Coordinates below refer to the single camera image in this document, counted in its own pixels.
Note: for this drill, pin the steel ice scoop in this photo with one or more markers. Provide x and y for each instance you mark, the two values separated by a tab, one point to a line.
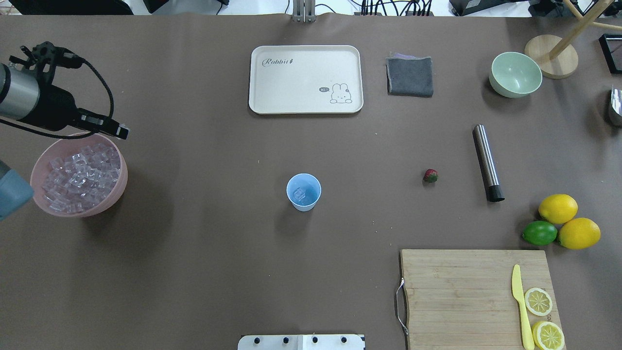
615	107

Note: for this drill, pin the wooden cup tree stand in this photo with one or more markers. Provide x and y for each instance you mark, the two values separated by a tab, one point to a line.
555	56

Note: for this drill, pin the steel muddler with black tip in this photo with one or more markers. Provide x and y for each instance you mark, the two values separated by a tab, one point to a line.
487	165

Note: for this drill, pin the black glass tray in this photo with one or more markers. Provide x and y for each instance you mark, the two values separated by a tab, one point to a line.
611	45

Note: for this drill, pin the green lime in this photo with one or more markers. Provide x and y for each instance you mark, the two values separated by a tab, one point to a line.
540	233

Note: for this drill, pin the red strawberry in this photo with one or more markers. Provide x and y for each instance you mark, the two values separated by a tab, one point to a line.
430	176

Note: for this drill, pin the grey folded cloth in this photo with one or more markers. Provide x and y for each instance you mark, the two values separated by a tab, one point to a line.
409	76

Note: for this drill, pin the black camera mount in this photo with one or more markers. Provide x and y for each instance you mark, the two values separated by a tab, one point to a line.
42	61

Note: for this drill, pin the clear ice cube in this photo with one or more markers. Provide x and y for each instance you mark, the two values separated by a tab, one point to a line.
299	196

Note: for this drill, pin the aluminium frame post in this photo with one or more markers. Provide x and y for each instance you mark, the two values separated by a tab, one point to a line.
304	11

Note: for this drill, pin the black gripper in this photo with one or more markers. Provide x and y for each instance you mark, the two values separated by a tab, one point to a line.
54	109

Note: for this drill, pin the lemon slice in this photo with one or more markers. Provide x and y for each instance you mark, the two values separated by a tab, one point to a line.
538	302
548	336

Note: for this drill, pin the light blue plastic cup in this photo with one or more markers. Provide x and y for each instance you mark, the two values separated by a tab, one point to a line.
312	186

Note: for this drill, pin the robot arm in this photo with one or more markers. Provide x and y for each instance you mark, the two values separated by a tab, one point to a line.
19	96

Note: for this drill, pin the pink bowl of ice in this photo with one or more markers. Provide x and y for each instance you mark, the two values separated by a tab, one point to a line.
79	178

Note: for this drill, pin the cream rabbit tray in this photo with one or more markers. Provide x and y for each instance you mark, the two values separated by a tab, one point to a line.
305	80

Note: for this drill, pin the bamboo cutting board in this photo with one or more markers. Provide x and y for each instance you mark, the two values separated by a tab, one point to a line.
461	299

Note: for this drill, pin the mint green bowl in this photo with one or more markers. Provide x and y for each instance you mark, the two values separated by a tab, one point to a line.
514	75

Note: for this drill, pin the yellow plastic knife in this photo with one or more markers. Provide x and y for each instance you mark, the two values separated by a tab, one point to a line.
517	292

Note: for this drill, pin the yellow lemon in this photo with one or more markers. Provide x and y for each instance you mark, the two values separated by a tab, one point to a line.
579	233
558	208

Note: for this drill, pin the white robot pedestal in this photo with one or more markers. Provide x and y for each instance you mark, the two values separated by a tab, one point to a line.
303	342

